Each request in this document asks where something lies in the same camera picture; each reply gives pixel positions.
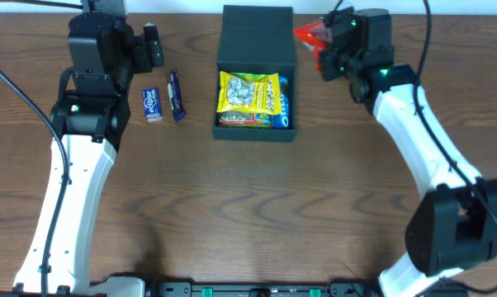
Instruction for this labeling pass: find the red Hacks candy bag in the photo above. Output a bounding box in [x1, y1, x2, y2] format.
[293, 20, 332, 71]

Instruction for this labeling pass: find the blue Oreo cookie pack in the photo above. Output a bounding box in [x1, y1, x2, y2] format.
[271, 76, 290, 130]

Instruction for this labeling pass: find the yellow Hacks candy bag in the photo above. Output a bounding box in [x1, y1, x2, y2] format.
[216, 71, 282, 116]

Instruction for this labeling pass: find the green gummy candy bag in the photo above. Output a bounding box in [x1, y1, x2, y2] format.
[217, 72, 274, 129]

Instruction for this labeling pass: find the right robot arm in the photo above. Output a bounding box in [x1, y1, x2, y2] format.
[319, 7, 497, 296]

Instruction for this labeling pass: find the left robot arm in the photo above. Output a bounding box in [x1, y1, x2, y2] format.
[10, 10, 163, 297]

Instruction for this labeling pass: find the blue Eclipse mint box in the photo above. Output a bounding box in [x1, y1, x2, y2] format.
[142, 87, 163, 121]

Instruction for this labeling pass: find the dark green open box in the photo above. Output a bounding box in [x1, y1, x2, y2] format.
[211, 5, 297, 143]

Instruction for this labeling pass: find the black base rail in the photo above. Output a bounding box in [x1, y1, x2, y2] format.
[89, 273, 382, 297]

